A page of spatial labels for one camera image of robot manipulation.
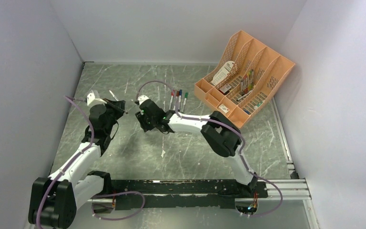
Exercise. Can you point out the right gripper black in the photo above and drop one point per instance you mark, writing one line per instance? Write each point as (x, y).
(141, 117)

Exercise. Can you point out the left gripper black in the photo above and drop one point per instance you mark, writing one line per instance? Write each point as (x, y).
(118, 107)

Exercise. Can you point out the white pen grey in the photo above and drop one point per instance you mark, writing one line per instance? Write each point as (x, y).
(171, 99)

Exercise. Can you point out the white pen brown end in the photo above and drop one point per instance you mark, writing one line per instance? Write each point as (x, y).
(176, 96)

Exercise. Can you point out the white pen blue cap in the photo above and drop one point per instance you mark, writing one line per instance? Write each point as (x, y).
(179, 99)

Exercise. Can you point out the white pen green end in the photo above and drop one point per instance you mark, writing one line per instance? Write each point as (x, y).
(184, 102)

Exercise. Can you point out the white pen red tip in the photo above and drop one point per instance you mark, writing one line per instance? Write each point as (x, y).
(113, 95)

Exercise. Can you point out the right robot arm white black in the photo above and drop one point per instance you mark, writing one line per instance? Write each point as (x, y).
(220, 133)

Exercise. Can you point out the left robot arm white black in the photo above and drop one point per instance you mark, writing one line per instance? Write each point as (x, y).
(55, 199)

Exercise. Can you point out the pens bundle in organizer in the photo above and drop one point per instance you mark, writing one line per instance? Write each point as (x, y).
(246, 86)

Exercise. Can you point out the orange plastic file organizer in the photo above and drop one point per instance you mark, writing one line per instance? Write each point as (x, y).
(270, 71)

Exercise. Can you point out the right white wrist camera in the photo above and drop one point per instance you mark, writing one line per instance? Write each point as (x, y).
(141, 99)

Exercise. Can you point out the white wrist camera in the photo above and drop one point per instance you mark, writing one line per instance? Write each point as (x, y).
(93, 98)
(141, 99)

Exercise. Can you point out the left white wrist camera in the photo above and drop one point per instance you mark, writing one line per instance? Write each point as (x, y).
(93, 98)

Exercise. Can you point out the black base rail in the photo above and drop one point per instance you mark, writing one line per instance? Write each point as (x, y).
(222, 193)

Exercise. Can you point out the aluminium frame rail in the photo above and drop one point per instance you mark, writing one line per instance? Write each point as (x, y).
(293, 189)

